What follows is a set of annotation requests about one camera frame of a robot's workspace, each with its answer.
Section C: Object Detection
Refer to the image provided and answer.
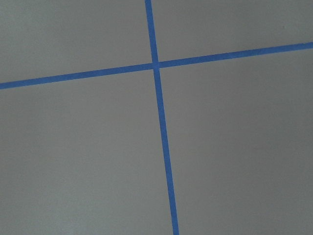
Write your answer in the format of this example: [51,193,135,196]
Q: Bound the long blue tape strip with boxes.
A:
[145,0,179,235]

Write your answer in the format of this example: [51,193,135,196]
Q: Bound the crossing blue tape strip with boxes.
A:
[0,42,313,90]

